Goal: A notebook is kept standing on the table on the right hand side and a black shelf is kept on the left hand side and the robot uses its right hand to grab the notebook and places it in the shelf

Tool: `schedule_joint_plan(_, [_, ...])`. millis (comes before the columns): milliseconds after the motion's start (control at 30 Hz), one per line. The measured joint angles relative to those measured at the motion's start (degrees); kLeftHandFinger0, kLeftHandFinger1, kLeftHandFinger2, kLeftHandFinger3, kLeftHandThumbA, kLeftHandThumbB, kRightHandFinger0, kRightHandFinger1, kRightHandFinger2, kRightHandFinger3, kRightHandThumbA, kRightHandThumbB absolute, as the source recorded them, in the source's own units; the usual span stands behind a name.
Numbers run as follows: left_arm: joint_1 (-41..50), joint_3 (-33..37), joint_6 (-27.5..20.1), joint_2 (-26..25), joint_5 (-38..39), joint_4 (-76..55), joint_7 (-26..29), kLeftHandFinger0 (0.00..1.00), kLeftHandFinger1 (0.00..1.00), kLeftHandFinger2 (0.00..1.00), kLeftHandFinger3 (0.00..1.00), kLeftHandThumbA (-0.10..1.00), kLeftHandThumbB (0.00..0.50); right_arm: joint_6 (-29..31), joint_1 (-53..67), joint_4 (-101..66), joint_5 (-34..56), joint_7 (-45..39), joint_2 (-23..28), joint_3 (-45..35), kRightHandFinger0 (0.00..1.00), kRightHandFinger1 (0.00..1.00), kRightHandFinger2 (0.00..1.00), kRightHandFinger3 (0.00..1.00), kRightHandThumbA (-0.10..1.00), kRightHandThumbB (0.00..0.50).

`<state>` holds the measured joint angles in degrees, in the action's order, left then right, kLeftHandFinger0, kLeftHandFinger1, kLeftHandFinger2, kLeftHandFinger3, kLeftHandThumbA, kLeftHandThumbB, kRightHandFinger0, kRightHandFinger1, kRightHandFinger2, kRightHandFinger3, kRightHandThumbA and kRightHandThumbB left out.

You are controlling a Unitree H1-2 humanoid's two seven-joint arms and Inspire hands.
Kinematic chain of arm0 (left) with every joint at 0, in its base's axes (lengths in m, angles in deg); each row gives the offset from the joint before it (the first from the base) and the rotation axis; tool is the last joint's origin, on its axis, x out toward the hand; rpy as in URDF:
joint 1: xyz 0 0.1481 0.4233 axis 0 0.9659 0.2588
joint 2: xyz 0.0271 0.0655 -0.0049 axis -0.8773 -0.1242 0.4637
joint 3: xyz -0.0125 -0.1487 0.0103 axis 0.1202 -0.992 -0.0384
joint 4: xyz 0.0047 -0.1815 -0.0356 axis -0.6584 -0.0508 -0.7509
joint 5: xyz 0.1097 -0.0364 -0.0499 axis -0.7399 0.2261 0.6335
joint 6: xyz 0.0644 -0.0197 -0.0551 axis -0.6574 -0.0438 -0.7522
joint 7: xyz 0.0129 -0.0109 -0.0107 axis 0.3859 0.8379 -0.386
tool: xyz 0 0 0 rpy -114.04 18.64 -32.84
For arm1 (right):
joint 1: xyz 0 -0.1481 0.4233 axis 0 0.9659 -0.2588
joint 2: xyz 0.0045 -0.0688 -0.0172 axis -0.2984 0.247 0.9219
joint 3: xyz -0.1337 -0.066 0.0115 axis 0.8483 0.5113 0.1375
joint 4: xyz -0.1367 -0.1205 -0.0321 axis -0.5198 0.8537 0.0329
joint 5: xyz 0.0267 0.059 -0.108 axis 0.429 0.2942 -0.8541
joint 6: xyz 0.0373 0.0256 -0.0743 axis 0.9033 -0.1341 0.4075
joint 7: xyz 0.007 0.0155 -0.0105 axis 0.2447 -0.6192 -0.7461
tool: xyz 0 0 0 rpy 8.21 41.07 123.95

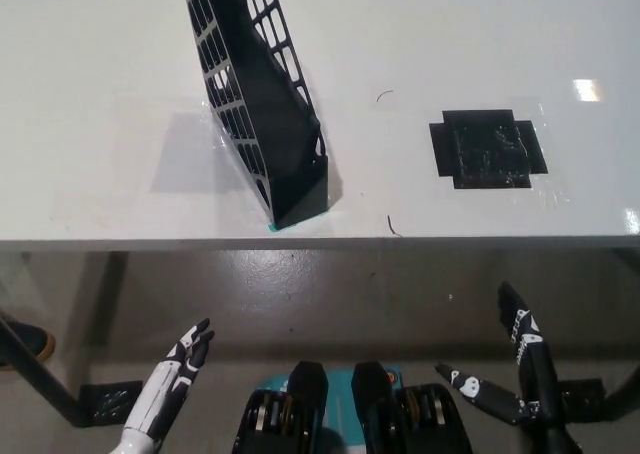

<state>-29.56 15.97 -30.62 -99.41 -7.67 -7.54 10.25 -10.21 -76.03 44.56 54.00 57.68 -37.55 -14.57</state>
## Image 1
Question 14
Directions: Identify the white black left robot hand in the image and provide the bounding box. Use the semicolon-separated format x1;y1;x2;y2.
123;317;216;438

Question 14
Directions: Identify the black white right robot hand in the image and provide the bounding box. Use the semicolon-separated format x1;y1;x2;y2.
434;280;569;428

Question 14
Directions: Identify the robot left black leg block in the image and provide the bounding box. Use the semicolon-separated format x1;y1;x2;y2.
230;361;329;454

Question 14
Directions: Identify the robot black leg block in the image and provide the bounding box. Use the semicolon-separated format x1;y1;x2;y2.
352;361;474;454
230;361;329;454

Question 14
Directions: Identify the robot right black leg block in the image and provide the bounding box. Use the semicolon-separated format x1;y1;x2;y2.
352;361;474;454

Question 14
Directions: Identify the black mesh file shelf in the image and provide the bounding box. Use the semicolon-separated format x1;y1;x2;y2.
179;0;331;228

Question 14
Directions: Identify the black perforated foot plate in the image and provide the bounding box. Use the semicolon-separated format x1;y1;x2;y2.
79;381;144;420
557;378;609;418

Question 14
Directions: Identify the black shoe tan sole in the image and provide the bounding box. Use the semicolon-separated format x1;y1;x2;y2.
0;322;56;373

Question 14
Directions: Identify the teal tape piece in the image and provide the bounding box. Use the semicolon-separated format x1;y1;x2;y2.
265;213;329;234

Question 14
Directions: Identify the clear tape film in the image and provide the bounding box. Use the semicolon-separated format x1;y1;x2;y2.
512;93;576;209

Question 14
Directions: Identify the black tape patch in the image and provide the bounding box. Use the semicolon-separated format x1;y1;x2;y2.
428;108;548;191

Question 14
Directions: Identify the black metal frame leg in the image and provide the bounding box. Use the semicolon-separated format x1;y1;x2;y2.
0;313;96;428
602;368;640;420

